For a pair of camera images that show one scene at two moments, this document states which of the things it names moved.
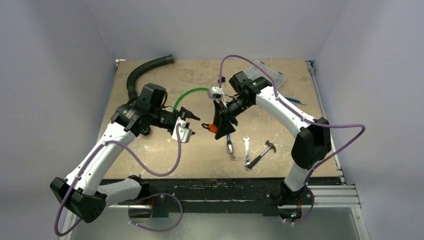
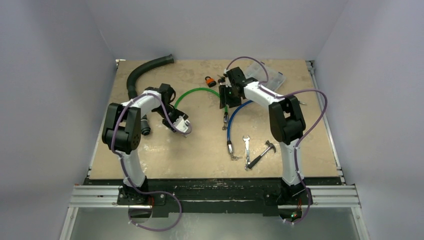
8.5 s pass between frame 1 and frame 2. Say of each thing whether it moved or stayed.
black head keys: stayed
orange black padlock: moved
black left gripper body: stayed
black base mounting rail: stayed
